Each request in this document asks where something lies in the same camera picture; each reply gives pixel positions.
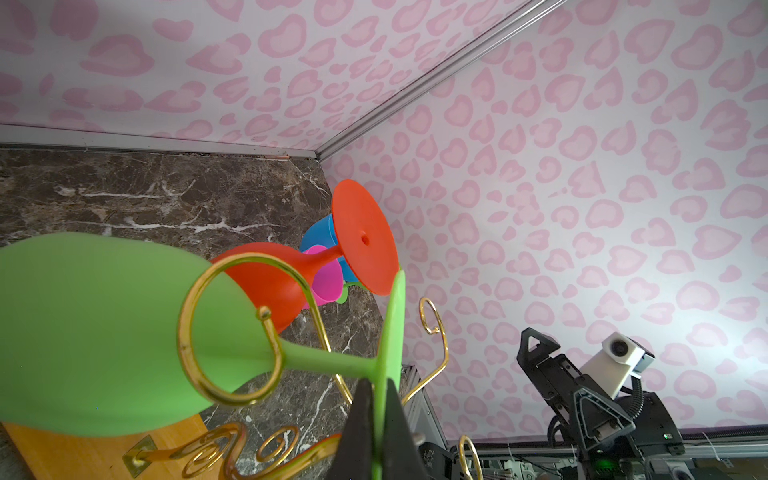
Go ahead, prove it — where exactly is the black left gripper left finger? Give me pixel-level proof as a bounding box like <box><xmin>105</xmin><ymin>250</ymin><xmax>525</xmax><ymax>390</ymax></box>
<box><xmin>325</xmin><ymin>379</ymin><xmax>374</xmax><ymax>480</ymax></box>

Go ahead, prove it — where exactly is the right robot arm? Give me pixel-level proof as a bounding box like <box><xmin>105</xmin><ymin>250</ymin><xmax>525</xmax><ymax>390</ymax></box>
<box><xmin>517</xmin><ymin>327</ymin><xmax>685</xmax><ymax>479</ymax></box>

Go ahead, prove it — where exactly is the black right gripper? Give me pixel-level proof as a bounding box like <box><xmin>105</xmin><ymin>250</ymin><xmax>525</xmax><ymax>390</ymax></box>
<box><xmin>517</xmin><ymin>327</ymin><xmax>635</xmax><ymax>453</ymax></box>

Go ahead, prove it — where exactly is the magenta wine glass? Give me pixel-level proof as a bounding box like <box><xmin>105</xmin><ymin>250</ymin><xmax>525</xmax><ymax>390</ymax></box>
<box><xmin>311</xmin><ymin>259</ymin><xmax>344</xmax><ymax>306</ymax></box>

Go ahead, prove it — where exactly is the blue wine glass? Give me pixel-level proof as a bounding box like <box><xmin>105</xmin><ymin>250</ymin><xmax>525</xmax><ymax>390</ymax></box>
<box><xmin>299</xmin><ymin>214</ymin><xmax>358</xmax><ymax>283</ymax></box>

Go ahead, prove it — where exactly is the gold wire glass rack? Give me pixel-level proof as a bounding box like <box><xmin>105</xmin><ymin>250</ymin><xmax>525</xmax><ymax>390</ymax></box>
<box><xmin>122</xmin><ymin>251</ymin><xmax>484</xmax><ymax>480</ymax></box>

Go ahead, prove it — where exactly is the aluminium frame post right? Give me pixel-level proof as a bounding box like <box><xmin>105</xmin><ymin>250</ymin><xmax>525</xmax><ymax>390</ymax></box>
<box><xmin>315</xmin><ymin>0</ymin><xmax>567</xmax><ymax>162</ymax></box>

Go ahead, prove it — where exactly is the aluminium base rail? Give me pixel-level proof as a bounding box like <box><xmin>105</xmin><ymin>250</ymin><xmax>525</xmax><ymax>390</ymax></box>
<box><xmin>406</xmin><ymin>393</ymin><xmax>767</xmax><ymax>479</ymax></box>

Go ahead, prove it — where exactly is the orange wooden rack base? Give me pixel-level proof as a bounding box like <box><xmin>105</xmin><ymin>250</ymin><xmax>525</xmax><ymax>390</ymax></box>
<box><xmin>1</xmin><ymin>415</ymin><xmax>207</xmax><ymax>479</ymax></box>

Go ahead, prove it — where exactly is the red wine glass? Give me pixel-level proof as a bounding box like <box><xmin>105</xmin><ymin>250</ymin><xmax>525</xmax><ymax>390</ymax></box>
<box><xmin>213</xmin><ymin>180</ymin><xmax>400</xmax><ymax>332</ymax></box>

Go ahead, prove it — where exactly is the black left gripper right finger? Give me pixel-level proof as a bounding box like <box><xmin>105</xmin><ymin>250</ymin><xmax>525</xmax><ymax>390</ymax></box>
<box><xmin>382</xmin><ymin>379</ymin><xmax>428</xmax><ymax>480</ymax></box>

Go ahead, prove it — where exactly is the green wine glass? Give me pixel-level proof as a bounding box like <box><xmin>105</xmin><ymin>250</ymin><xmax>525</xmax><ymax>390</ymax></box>
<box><xmin>0</xmin><ymin>231</ymin><xmax>407</xmax><ymax>480</ymax></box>
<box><xmin>335</xmin><ymin>282</ymin><xmax>364</xmax><ymax>304</ymax></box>

